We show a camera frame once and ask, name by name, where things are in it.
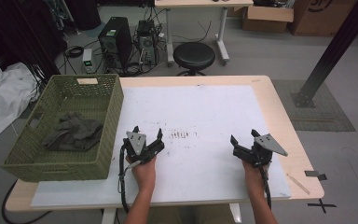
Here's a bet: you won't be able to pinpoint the small cardboard box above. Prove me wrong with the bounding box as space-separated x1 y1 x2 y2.
241 5 295 35

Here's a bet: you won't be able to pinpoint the black round stool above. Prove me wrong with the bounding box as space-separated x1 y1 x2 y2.
172 41 216 77

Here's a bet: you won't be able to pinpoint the white cloth sheet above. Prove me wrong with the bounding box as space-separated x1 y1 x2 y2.
0 46 41 149

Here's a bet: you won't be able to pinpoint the black computer tower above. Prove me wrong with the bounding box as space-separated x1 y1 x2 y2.
97 16 133 71

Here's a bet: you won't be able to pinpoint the person's right hand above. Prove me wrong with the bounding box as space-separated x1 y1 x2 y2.
241 160 268 196

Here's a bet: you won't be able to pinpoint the black metal beam stand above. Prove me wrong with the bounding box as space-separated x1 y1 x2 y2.
290 0 358 109

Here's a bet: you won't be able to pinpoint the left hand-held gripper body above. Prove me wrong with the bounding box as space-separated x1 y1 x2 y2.
122 130 166 165

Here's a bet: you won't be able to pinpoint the grey floor mat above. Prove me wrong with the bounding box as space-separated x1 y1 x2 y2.
271 79 357 133

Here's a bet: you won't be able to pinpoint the black floor cable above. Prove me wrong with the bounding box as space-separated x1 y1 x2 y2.
1 179 53 224

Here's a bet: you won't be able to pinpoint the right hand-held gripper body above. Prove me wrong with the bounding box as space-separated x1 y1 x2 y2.
232 133 289 169

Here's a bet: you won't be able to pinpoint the large cardboard box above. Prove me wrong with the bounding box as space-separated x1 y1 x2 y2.
288 0 358 37

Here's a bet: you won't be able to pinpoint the grey-green printed t-shirt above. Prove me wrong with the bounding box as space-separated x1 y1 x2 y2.
41 111 104 153

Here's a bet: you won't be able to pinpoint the dark curtain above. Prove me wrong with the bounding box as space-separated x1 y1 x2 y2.
0 0 69 78

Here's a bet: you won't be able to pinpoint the person's left hand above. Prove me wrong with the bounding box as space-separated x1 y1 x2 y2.
125 155 158 192

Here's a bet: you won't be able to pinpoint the black tape piece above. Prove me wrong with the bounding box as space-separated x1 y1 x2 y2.
303 170 328 181

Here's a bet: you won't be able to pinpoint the hand-held gripper cable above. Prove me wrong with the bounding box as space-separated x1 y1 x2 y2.
259 166 273 210
117 145 139 216

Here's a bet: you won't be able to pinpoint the green woven basket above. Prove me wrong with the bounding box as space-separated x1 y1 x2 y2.
0 74 125 183

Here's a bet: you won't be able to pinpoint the open computer case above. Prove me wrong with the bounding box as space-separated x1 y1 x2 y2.
135 19 158 66

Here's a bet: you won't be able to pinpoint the person's khaki pants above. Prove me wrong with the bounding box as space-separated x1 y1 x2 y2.
147 203 236 224

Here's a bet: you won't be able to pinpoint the coiled black cable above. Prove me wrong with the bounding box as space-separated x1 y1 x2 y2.
64 45 85 59

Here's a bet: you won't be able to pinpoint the right hand-held gripper cable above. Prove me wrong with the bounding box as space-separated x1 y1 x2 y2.
259 166 273 210

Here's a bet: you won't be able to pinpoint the white-legged desk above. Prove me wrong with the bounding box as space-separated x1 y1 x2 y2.
154 0 255 67

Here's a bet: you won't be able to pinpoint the thin wooden strip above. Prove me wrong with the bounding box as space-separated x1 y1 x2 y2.
286 173 311 196

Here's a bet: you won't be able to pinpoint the left hand-held gripper cable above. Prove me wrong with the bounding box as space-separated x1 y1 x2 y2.
117 145 139 216

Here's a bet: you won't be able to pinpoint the white power unit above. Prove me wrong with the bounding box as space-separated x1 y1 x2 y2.
82 48 96 74

